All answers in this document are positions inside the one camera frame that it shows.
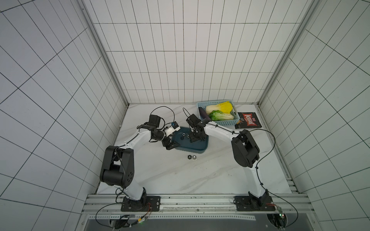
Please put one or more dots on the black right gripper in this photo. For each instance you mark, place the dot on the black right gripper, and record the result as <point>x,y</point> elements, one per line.
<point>196,134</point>

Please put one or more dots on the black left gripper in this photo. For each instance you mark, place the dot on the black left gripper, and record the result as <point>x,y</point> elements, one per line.
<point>169,147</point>

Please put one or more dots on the dark teal storage box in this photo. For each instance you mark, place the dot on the dark teal storage box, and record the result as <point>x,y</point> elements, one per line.
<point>187,145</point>

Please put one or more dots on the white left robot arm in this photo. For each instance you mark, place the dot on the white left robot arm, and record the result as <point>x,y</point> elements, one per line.
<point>118,167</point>

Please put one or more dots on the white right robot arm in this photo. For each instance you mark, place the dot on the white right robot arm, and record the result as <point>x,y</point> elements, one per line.
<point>245,152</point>

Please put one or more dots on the purple eggplant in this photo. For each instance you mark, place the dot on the purple eggplant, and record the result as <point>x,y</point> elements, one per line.
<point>203,114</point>

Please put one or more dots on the green lettuce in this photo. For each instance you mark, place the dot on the green lettuce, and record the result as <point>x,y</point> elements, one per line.
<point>218,115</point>

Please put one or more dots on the yellow napa cabbage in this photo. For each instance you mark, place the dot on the yellow napa cabbage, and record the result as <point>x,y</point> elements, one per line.
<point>225,107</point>

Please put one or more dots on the light blue perforated basket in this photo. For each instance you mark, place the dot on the light blue perforated basket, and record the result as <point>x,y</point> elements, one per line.
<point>234,112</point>

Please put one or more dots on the black Kray chips bag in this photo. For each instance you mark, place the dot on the black Kray chips bag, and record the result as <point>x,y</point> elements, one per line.
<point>248,120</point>

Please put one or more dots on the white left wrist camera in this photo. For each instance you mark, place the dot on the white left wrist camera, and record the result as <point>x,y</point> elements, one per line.
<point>171,129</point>

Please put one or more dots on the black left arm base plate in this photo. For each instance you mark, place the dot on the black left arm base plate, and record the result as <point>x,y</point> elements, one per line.
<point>146,203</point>

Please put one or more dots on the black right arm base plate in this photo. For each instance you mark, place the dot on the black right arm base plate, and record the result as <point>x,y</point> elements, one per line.
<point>250,203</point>

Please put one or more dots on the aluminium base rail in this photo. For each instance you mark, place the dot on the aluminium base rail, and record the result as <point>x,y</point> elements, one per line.
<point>198,212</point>

